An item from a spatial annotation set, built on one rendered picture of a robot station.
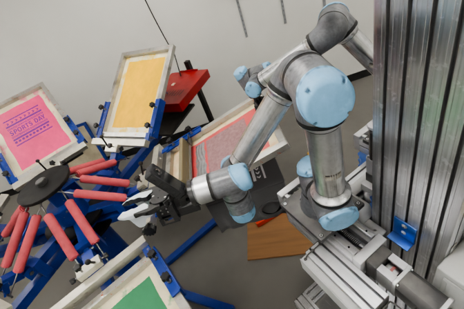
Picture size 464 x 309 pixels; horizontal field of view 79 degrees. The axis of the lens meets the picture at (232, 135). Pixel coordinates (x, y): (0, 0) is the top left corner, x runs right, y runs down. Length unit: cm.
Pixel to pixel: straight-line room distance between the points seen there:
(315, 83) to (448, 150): 37
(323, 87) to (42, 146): 249
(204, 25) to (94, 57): 132
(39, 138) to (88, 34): 135
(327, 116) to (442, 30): 25
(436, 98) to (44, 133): 269
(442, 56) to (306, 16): 305
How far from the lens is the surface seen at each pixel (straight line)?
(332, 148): 72
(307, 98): 59
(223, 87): 372
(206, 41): 348
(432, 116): 77
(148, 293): 158
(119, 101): 259
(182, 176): 159
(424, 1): 67
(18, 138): 293
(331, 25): 113
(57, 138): 278
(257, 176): 174
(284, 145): 139
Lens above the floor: 219
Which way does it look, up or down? 36 degrees down
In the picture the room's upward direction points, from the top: 21 degrees counter-clockwise
